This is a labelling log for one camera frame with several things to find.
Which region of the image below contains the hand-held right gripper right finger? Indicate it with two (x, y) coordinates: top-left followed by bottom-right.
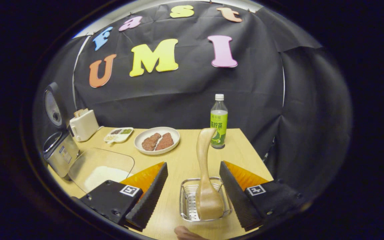
(219, 161), (304, 231)

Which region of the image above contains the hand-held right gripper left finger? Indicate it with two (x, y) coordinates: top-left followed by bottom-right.
(79, 162), (168, 231)

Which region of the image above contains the wooden spoon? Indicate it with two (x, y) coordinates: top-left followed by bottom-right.
(195, 128), (225, 220)

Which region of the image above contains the metal wire chopstick holder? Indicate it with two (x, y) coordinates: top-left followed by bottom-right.
(179, 177), (232, 222)

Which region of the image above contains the clear plastic rice container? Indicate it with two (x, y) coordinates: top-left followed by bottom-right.
(68, 148), (135, 194)

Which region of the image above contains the black and silver rice cooker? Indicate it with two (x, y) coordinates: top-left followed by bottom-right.
(43, 82), (80, 178)

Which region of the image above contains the white oval plate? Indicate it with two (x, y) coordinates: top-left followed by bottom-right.
(134, 127), (181, 155)

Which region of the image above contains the brown meat piece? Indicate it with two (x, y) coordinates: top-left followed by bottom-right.
(141, 133), (162, 151)
(155, 132), (174, 151)

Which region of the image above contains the white divided condiment tray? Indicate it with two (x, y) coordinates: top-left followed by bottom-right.
(104, 127), (134, 144)

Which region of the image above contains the green label drink bottle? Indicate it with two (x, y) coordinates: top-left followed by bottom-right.
(210, 94), (228, 149)

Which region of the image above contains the white toaster with bread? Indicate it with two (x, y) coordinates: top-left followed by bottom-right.
(69, 108), (100, 142)

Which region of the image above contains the black backdrop cloth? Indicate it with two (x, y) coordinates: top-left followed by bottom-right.
(34, 0), (352, 200)

